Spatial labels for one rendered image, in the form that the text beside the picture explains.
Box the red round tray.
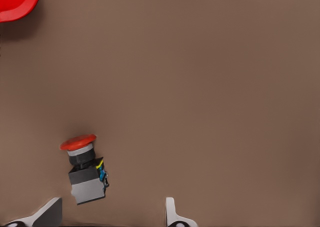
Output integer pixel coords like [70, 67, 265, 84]
[0, 0, 42, 24]

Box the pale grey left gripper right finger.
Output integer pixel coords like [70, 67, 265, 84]
[165, 197, 199, 227]

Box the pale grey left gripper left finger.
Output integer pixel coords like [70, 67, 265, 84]
[4, 196, 63, 227]

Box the red mushroom push-button switch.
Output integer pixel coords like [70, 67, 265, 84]
[59, 133, 110, 206]

